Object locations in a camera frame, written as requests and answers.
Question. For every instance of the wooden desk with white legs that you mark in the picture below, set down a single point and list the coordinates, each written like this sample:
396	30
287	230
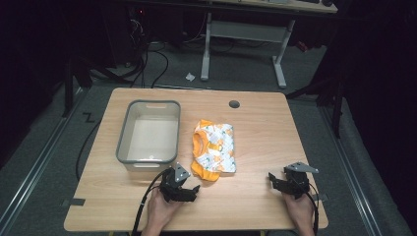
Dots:
249	31

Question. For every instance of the metal floor rail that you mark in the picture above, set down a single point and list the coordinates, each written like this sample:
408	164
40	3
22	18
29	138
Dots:
32	164
350	170

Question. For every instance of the black metal stand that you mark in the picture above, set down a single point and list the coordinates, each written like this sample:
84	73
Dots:
337	111
69	88

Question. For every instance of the person's left hand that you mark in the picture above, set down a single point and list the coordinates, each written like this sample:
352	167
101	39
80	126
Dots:
162	209

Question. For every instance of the crumpled white paper scrap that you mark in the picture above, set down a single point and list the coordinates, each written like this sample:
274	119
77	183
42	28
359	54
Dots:
190	77

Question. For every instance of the white bin with grey rim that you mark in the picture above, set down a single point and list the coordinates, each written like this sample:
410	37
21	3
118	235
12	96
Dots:
149	137

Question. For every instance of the black tape strip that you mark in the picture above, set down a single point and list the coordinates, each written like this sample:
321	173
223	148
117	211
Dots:
321	197
74	202

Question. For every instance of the orange and white patterned garment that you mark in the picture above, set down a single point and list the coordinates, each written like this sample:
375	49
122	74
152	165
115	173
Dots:
214	147

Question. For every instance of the person's right hand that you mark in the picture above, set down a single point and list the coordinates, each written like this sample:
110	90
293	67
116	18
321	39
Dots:
300	211

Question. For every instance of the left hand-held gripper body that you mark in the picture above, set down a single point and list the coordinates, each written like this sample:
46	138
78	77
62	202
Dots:
173	183

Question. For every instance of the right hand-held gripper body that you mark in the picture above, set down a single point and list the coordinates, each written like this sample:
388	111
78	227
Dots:
299	182

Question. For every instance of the round grey table grommet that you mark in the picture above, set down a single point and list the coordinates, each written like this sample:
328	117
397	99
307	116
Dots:
234	104

